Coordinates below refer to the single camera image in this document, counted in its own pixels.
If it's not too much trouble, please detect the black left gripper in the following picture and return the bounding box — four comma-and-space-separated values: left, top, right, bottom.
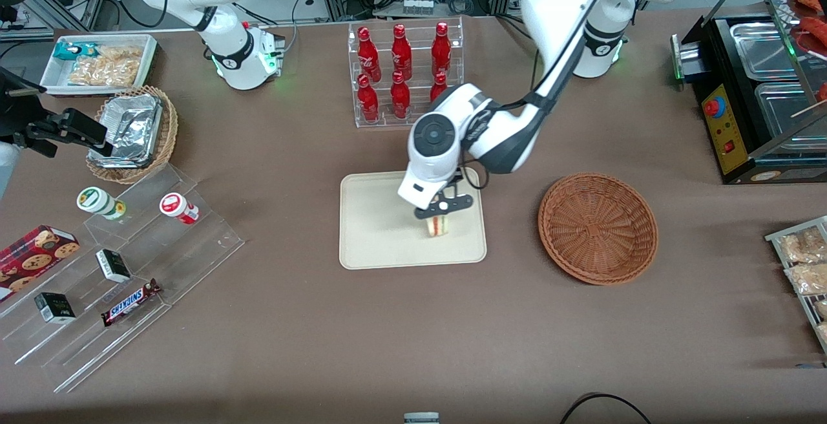
445, 167, 468, 201

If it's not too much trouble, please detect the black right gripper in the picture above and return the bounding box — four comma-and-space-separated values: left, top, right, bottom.
13, 108, 114, 159

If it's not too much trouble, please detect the small tan wicker basket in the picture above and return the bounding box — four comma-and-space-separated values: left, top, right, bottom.
85, 85, 179, 185

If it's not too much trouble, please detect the cream plastic tray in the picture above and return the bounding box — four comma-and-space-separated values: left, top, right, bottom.
339, 167, 488, 271

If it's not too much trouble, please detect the large brown wicker basket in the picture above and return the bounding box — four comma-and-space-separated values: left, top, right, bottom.
538, 172, 659, 286

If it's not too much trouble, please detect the crumpled aluminium foil container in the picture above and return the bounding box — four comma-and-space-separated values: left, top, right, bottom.
87, 92, 164, 170

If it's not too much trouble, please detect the clear bag of crackers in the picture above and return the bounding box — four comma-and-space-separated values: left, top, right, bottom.
67, 56, 140, 88
96, 45, 143, 67

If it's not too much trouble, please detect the white rectangular bin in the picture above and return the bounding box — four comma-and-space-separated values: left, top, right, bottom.
39, 34, 158, 97

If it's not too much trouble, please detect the green lid white jar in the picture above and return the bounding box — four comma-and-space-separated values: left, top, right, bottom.
76, 186, 127, 222

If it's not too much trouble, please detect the teal snack packet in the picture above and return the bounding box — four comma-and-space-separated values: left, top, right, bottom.
52, 41, 99, 62

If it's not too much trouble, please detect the clear acrylic bottle rack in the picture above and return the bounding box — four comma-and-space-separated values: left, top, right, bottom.
348, 16, 465, 129

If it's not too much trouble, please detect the red lid white jar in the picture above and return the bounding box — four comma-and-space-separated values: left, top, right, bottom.
159, 192, 200, 226

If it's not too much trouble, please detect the small black carton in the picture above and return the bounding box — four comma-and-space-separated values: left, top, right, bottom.
33, 291, 77, 325
95, 248, 132, 284

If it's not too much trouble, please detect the red cookie box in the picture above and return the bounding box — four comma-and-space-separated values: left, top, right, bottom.
0, 224, 81, 302

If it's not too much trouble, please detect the clear acrylic stepped shelf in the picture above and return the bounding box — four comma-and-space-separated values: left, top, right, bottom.
0, 164, 246, 394

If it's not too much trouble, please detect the Snickers chocolate bar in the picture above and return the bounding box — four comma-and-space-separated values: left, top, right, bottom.
101, 278, 163, 328

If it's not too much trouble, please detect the black food warmer machine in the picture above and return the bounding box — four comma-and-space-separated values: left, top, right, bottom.
671, 0, 827, 186

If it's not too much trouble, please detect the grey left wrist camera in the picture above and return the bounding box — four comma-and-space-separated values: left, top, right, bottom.
413, 194, 476, 220

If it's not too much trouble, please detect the black cable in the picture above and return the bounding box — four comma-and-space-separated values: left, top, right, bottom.
559, 392, 654, 424

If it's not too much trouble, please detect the metal wire tray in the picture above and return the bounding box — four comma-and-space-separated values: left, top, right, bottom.
765, 215, 827, 355

